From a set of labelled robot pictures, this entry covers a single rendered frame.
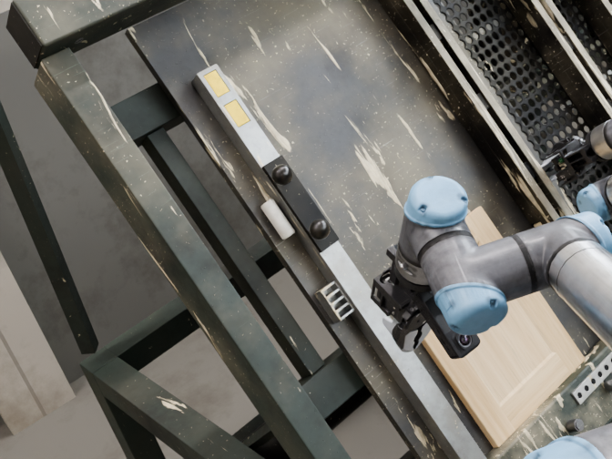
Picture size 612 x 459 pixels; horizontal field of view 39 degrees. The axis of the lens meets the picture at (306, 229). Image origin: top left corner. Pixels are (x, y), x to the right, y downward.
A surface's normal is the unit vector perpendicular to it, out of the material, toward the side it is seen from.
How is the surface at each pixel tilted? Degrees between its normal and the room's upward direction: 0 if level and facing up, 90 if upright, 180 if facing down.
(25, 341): 90
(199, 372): 0
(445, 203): 28
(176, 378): 0
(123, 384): 0
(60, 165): 90
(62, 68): 57
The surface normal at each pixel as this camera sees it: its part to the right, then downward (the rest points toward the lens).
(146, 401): -0.26, -0.84
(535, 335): 0.40, -0.26
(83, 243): 0.58, 0.27
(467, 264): -0.15, -0.56
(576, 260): -0.64, -0.66
